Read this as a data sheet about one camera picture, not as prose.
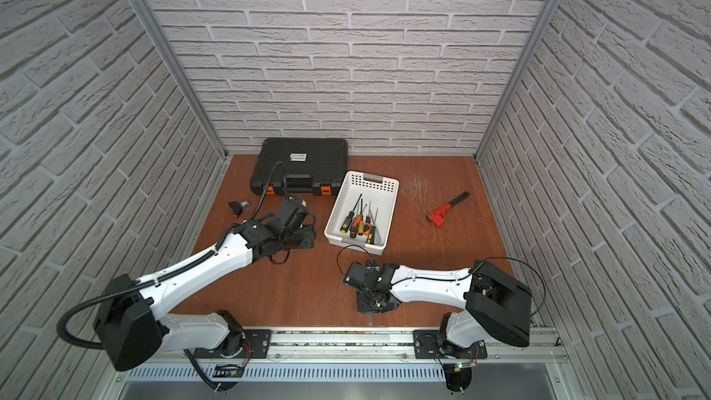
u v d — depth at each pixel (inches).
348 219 38.4
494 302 16.9
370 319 30.5
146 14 30.6
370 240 36.2
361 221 38.2
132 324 15.4
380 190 41.8
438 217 38.7
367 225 37.9
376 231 37.2
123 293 16.3
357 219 38.1
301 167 43.3
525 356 28.7
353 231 36.8
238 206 39.5
